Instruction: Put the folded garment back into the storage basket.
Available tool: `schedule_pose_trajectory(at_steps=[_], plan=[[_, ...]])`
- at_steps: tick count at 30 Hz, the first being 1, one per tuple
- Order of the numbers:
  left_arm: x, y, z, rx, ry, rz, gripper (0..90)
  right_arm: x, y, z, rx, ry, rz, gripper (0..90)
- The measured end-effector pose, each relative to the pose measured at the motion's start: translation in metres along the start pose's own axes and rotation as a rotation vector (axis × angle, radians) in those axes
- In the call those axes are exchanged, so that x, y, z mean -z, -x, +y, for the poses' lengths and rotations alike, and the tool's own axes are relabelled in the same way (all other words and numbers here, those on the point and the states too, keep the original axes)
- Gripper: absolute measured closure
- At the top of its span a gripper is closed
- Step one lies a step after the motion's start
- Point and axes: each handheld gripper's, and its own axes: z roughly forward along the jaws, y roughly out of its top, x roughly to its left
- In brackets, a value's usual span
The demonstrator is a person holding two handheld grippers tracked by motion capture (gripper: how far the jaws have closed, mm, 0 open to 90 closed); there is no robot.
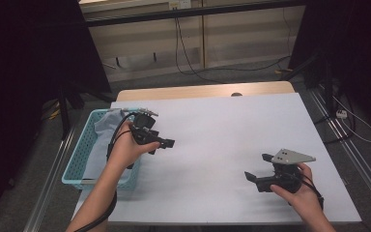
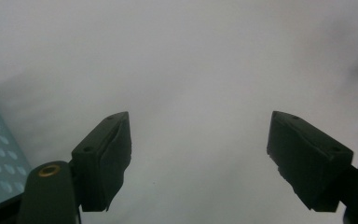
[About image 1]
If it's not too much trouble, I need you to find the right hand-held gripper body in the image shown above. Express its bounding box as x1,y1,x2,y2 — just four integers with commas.
255,148,317,195

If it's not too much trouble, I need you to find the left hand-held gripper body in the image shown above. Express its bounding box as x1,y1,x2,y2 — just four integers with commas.
122,108,162,157

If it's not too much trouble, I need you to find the light blue knit garment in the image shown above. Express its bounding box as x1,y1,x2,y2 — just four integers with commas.
82,108,137,182

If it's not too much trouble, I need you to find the teal plastic basket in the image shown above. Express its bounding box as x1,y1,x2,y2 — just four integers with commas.
61,108,143,191

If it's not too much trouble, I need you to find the person's left hand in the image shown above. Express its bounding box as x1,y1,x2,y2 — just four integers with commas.
107,120,160,176

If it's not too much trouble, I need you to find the person's right hand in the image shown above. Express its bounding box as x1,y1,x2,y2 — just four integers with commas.
269,162,325,223

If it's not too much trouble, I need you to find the white table cover sheet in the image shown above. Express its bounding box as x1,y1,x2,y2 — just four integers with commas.
71,92,362,225

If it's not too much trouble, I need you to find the wooden table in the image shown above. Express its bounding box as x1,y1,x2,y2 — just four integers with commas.
115,80,296,102

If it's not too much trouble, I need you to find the black stand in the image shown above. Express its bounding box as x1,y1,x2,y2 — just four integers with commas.
56,81,117,141
281,52,336,118

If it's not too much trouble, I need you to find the black horizontal bar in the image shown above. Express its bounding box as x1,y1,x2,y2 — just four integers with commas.
85,0,307,29

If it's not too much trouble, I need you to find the black curtain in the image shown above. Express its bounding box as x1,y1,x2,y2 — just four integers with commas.
288,0,371,138
0,0,112,220

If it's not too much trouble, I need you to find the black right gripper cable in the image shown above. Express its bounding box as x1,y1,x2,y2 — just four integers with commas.
298,173,326,211

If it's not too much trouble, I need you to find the black floor cable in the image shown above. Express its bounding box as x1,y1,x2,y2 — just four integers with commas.
314,96,357,145

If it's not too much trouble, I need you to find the metal floor rail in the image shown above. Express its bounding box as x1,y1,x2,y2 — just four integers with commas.
23,125,78,232
307,86,371,211

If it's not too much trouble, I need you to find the white floor cable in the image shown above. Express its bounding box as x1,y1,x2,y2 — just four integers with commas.
331,95,371,144

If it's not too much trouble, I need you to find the black hanging wall cable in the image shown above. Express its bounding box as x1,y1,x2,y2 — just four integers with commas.
173,8,293,85

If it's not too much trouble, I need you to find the white wall socket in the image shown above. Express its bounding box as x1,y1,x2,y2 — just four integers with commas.
168,0,192,10

